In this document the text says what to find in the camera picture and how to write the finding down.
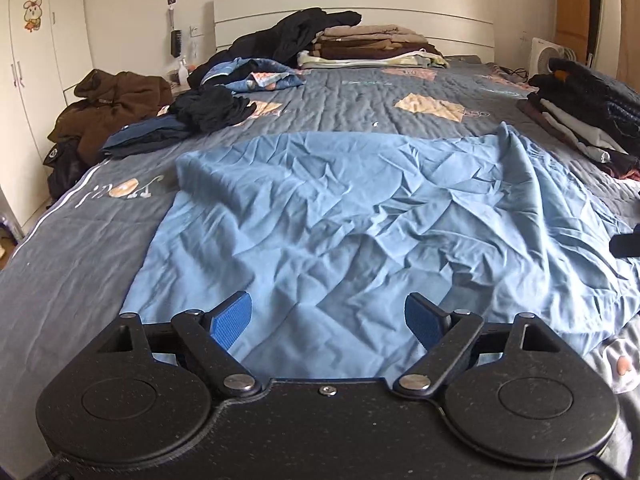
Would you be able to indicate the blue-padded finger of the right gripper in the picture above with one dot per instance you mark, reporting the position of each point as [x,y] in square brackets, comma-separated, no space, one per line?
[626,245]

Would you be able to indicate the white fan heater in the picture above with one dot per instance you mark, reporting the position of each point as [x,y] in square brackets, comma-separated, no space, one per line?
[545,57]

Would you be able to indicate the light blue garment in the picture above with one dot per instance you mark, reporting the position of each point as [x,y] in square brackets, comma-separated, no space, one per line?
[330,232]

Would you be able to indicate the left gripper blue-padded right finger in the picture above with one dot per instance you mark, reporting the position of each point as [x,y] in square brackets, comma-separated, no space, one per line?
[447,337]

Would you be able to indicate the folded navy blue garment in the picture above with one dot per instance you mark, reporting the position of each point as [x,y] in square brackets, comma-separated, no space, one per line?
[147,136]

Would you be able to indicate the black clothes by headboard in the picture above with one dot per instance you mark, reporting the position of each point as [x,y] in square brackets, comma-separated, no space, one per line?
[281,43]

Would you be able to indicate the white headboard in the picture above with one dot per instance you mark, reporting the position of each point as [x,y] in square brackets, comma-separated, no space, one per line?
[455,27]

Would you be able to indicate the black device on wall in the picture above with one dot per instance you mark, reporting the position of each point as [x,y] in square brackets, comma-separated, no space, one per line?
[175,43]

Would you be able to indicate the blue patterned crumpled garment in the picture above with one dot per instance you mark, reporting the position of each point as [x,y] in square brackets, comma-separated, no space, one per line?
[245,75]

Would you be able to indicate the grey quilted bedspread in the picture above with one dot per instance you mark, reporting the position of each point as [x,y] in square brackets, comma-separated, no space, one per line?
[72,273]

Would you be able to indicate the cartoon rabbit sticker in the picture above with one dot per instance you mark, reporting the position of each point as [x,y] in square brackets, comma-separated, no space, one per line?
[32,15]

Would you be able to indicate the folded clothes stack right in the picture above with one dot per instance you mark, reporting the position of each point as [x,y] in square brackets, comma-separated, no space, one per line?
[595,115]

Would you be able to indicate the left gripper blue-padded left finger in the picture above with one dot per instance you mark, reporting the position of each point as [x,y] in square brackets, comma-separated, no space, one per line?
[205,339]

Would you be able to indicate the white spray bottle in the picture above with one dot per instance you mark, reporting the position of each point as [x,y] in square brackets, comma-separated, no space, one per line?
[183,72]

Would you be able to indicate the white wardrobe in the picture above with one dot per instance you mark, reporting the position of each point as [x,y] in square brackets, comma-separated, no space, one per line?
[39,71]

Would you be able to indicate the folded brown clothes stack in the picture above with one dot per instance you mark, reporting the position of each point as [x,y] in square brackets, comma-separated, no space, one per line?
[370,46]

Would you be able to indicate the brown jacket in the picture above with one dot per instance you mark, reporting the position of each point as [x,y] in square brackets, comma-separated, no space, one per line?
[106,104]

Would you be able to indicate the black clothes pile on bed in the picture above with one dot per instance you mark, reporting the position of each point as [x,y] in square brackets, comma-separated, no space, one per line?
[212,109]

